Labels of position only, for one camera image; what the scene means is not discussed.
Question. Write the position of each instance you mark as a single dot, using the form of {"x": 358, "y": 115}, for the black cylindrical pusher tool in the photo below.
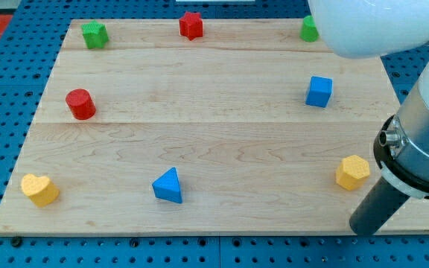
{"x": 382, "y": 201}

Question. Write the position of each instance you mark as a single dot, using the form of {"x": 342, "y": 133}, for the yellow hexagon block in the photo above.
{"x": 352, "y": 172}

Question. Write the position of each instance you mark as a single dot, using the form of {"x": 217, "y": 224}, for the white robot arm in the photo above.
{"x": 369, "y": 28}

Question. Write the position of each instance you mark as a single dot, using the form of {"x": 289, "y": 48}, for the blue cube block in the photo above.
{"x": 319, "y": 91}

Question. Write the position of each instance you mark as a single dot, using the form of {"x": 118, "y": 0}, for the green cylinder block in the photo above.
{"x": 308, "y": 30}

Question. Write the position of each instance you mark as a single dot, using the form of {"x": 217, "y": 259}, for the blue triangle block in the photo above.
{"x": 167, "y": 187}

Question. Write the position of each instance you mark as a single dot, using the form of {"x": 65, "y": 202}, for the wooden board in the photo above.
{"x": 227, "y": 110}

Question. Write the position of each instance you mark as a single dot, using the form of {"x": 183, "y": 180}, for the red star block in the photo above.
{"x": 191, "y": 25}

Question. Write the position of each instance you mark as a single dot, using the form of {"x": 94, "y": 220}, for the red cylinder block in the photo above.
{"x": 80, "y": 104}

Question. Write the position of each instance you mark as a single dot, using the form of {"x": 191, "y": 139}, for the green star block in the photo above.
{"x": 94, "y": 34}

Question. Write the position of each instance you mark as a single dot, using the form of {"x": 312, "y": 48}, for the yellow heart block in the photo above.
{"x": 40, "y": 190}

